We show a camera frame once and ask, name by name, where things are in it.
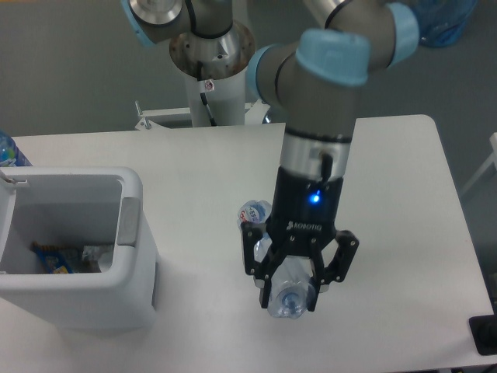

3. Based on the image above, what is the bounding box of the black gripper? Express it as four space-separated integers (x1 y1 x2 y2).
241 167 360 312

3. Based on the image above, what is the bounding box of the clear plastic water bottle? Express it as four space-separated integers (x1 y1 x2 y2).
238 200 316 319

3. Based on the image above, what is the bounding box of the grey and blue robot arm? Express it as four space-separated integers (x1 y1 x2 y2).
241 1 419 311

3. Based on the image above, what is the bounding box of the white trash can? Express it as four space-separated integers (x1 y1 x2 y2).
1 166 158 329

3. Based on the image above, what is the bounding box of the crumpled silver wrapper in bin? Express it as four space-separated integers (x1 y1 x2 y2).
82 245 114 273

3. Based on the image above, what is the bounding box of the black device at table corner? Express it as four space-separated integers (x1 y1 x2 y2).
468 315 496 356

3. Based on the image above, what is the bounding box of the blue snack wrapper in bin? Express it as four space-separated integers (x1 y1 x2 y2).
31 242 74 274

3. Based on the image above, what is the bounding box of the blue plastic bag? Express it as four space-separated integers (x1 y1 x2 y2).
408 0 478 47

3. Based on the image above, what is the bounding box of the blue bottle at left edge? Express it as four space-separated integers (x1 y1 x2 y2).
0 131 32 167

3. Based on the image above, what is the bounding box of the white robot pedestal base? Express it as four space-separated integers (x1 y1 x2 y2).
134 21 273 131

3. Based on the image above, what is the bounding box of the white frame at right edge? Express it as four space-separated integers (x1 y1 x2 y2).
460 132 496 200

